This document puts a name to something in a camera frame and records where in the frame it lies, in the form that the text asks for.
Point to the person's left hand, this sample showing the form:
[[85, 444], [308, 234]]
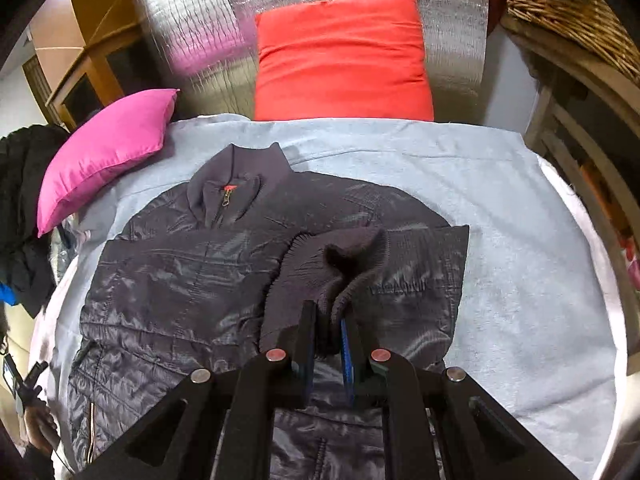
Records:
[[40, 422]]

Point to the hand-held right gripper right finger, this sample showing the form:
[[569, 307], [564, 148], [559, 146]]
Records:
[[347, 360]]

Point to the silver insulation mat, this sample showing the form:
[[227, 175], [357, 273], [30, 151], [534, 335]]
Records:
[[205, 35]]

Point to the black coat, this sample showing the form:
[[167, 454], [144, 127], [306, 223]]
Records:
[[22, 210]]

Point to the wooden shelf rack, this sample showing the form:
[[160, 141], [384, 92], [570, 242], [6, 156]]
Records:
[[585, 125]]

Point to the blue quilted garment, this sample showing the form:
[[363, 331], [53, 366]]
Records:
[[7, 294]]

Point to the wooden cabinet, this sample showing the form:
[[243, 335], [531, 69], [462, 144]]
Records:
[[95, 45]]

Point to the grey blanket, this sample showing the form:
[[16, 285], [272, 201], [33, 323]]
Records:
[[510, 240]]

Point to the dark quilted jacket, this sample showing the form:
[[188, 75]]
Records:
[[190, 270]]

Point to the person's left forearm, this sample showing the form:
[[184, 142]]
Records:
[[37, 462]]

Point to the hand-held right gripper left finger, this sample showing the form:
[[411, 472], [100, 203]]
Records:
[[308, 362]]

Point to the white bed sheet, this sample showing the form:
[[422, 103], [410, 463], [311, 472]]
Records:
[[592, 220]]

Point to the pink pillow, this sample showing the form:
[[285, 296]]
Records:
[[107, 155]]

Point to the wicker basket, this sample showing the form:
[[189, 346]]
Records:
[[575, 15]]

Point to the red pillow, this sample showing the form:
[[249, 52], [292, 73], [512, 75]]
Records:
[[342, 60]]

